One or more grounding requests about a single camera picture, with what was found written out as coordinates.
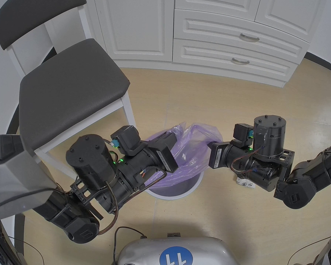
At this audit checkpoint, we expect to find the white wardrobe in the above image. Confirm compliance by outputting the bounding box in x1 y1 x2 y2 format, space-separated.
84 0 330 88

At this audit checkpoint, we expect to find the white chair dark grey seat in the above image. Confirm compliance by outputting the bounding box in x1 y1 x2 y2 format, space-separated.
0 0 137 177

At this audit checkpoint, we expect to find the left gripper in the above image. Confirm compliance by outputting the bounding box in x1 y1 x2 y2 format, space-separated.
118 133 180 192

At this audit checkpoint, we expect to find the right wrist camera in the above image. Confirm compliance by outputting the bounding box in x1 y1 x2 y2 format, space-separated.
233 123 255 150

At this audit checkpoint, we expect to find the purple plastic bag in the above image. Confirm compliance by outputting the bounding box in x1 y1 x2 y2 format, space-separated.
143 122 224 188

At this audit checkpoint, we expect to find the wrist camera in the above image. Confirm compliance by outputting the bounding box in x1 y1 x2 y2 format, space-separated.
233 123 255 150
110 125 151 159

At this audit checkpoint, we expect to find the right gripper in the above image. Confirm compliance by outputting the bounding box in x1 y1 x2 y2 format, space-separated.
209 141 255 174

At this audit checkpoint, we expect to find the black cable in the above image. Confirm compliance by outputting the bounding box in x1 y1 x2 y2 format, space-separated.
114 226 147 265

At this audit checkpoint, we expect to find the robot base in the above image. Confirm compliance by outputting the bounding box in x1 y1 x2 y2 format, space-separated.
119 232 236 265

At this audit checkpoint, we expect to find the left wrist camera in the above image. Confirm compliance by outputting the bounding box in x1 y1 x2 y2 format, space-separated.
110 125 151 159

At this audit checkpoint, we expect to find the white trash bin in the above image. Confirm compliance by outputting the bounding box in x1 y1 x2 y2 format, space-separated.
143 133 205 201

